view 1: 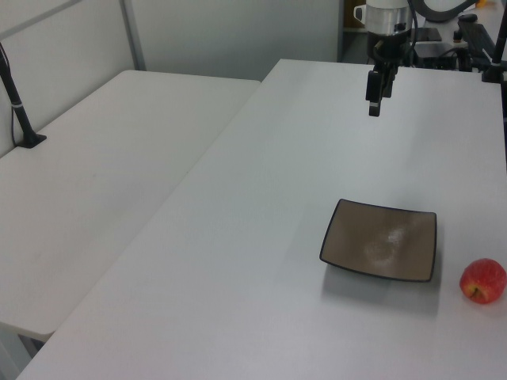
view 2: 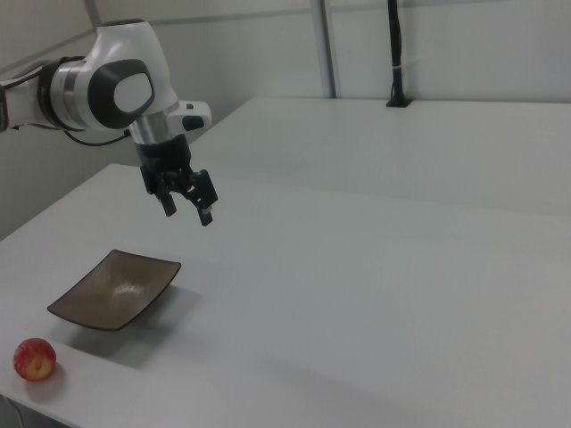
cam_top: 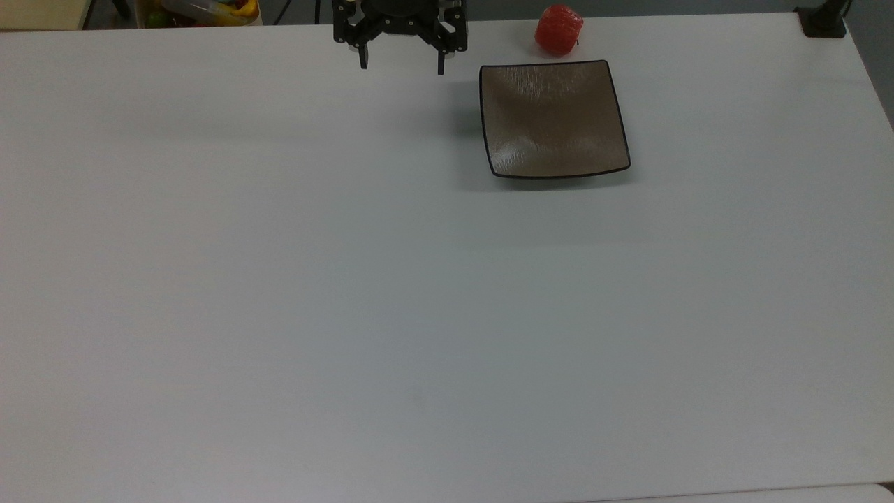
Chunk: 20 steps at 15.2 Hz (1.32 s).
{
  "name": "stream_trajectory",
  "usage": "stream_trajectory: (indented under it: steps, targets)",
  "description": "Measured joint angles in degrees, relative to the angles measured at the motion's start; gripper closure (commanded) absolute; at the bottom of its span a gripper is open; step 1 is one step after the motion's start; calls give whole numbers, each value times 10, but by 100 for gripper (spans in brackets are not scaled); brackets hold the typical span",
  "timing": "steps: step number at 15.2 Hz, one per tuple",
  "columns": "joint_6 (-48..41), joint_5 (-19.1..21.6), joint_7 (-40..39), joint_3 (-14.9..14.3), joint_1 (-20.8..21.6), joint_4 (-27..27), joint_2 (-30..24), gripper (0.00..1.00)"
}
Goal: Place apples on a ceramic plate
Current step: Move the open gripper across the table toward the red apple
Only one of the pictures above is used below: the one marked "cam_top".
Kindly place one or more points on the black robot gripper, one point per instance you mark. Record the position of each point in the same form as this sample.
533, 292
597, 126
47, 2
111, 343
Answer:
401, 14

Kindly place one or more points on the red apple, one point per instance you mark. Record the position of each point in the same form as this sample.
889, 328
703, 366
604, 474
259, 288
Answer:
559, 29

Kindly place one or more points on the square brown ceramic plate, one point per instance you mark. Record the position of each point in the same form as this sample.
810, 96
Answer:
553, 119

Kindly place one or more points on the clear bin of colourful toys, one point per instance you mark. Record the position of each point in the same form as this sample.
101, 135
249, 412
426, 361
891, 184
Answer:
209, 11

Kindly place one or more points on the light wooden furniture panel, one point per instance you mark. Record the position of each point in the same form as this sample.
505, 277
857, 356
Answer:
42, 12

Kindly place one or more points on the black table clamp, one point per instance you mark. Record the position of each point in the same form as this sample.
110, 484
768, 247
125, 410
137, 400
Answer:
823, 22

